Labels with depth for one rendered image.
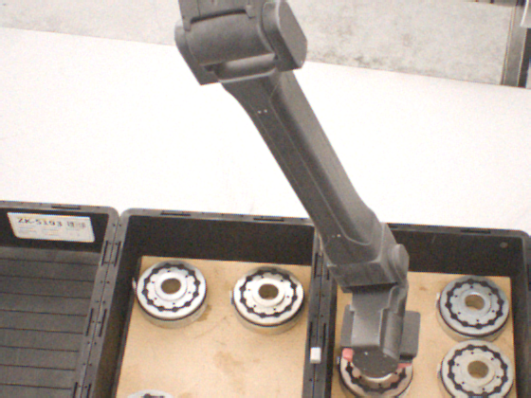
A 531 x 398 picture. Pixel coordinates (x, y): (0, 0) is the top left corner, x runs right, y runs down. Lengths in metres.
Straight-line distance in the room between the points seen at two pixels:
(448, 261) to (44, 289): 0.61
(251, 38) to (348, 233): 0.30
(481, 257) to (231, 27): 0.72
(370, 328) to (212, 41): 0.43
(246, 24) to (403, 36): 2.21
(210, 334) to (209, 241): 0.14
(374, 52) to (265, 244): 1.61
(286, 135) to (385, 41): 2.10
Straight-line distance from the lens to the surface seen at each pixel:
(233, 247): 1.57
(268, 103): 1.02
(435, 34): 3.18
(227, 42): 0.97
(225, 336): 1.52
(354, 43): 3.13
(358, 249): 1.19
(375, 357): 1.25
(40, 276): 1.63
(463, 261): 1.57
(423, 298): 1.57
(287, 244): 1.55
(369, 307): 1.25
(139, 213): 1.54
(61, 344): 1.55
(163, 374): 1.50
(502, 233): 1.53
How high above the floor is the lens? 2.14
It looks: 52 degrees down
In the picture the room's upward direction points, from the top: straight up
